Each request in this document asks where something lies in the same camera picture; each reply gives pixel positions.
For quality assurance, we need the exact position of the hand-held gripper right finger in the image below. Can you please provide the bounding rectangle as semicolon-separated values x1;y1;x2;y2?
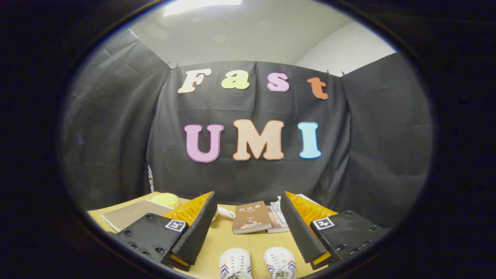
279;190;391;271

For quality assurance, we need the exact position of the beige fabric storage box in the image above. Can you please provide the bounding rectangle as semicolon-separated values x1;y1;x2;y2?
100;200;173;233

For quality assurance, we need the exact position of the white canvas shoe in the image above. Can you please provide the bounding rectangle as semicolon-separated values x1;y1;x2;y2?
219;248;253;279
263;247;297;279

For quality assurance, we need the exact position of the brown cover book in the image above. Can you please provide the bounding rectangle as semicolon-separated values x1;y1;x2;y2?
232;201;273;235

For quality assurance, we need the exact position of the black backdrop cloth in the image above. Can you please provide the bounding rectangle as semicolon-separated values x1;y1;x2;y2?
60;29;434;229

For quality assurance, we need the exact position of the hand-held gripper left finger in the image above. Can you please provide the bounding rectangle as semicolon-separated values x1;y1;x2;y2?
105;191;218;272

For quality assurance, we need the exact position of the pink plush toy green outfit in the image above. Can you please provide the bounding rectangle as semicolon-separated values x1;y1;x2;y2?
211;206;236;222

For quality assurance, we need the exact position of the tan book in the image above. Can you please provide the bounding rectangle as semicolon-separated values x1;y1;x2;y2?
265;205;290;234

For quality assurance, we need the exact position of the yellow plush ball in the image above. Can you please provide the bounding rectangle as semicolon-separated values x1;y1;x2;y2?
150;193;181;209

